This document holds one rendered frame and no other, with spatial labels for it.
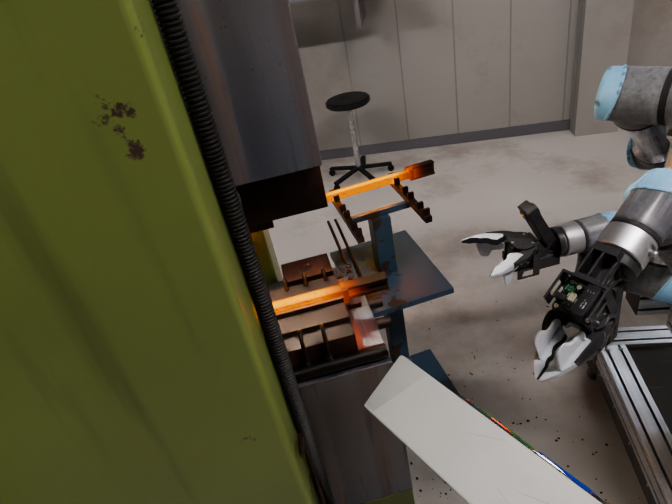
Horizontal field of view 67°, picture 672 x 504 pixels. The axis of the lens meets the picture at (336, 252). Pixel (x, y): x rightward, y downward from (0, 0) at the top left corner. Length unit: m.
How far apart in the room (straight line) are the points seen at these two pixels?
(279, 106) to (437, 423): 0.46
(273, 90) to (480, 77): 3.55
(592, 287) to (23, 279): 0.69
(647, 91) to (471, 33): 2.97
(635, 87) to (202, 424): 1.04
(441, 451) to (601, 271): 0.37
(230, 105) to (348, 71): 3.46
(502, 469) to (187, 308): 0.35
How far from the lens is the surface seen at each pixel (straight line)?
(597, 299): 0.79
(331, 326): 1.05
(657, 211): 0.86
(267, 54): 0.72
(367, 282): 1.09
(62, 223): 0.51
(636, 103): 1.25
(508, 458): 0.57
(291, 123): 0.74
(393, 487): 1.37
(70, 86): 0.46
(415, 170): 1.74
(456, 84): 4.20
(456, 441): 0.59
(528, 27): 4.19
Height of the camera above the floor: 1.66
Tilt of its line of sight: 32 degrees down
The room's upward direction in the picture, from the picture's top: 12 degrees counter-clockwise
